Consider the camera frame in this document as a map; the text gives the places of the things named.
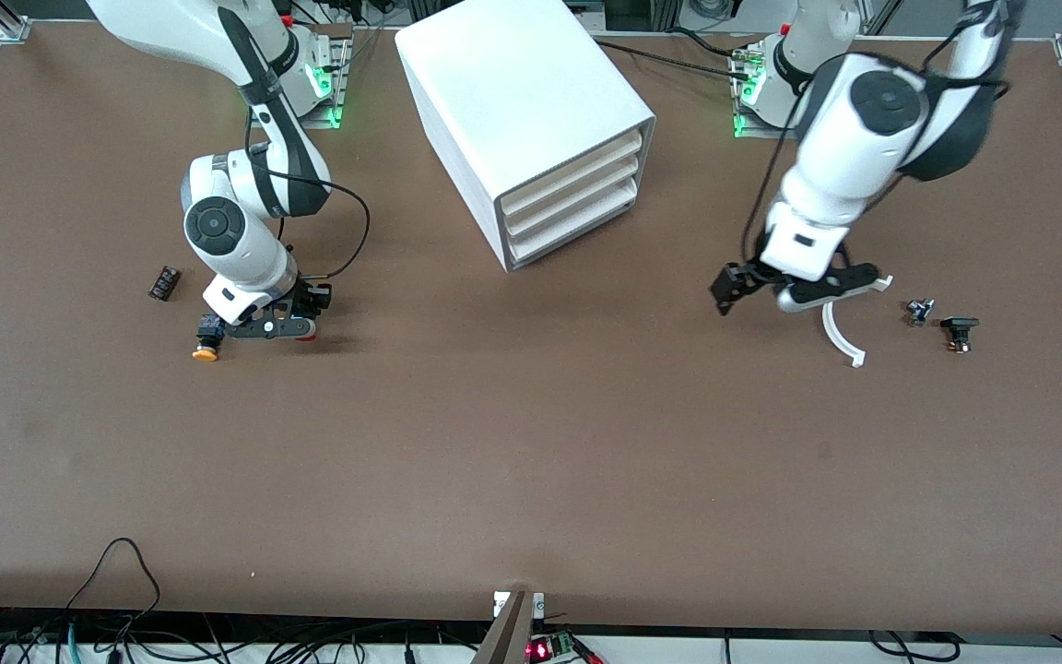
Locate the white plastic drawer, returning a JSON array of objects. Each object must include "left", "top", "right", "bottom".
[
  {"left": 503, "top": 155, "right": 644, "bottom": 241},
  {"left": 507, "top": 180, "right": 640, "bottom": 267},
  {"left": 499, "top": 129, "right": 650, "bottom": 220}
]

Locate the orange-capped push button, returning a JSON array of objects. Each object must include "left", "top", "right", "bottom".
[{"left": 191, "top": 314, "right": 230, "bottom": 363}]

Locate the white drawer cabinet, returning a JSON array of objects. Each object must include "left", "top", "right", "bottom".
[{"left": 395, "top": 0, "right": 657, "bottom": 274}]

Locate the circuit board with red display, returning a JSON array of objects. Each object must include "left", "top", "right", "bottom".
[{"left": 525, "top": 631, "right": 604, "bottom": 664}]

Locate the white half-ring clamp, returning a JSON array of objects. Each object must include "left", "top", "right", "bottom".
[{"left": 821, "top": 274, "right": 895, "bottom": 369}]

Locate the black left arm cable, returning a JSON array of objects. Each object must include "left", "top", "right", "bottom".
[{"left": 741, "top": 55, "right": 813, "bottom": 268}]

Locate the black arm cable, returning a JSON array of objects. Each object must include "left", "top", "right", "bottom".
[
  {"left": 741, "top": 55, "right": 813, "bottom": 268},
  {"left": 243, "top": 101, "right": 372, "bottom": 280}
]

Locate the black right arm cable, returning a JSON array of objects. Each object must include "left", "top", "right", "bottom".
[{"left": 243, "top": 101, "right": 372, "bottom": 280}]

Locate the black flat-cap switch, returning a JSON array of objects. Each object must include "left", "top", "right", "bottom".
[{"left": 940, "top": 315, "right": 981, "bottom": 355}]

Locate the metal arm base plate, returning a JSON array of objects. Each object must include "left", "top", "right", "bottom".
[
  {"left": 291, "top": 35, "right": 353, "bottom": 130},
  {"left": 730, "top": 41, "right": 776, "bottom": 139}
]

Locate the black cable on table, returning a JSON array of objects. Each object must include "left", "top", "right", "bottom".
[{"left": 591, "top": 37, "right": 758, "bottom": 84}]

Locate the looped black cable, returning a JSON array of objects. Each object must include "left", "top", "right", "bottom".
[{"left": 64, "top": 537, "right": 162, "bottom": 616}]

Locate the black cable bundle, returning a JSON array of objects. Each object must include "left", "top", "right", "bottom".
[
  {"left": 0, "top": 604, "right": 495, "bottom": 664},
  {"left": 866, "top": 629, "right": 963, "bottom": 664}
]

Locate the white mounting bracket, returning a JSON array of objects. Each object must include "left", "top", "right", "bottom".
[{"left": 492, "top": 591, "right": 547, "bottom": 619}]

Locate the aluminium profile post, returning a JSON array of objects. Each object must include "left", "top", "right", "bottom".
[{"left": 470, "top": 590, "right": 537, "bottom": 664}]

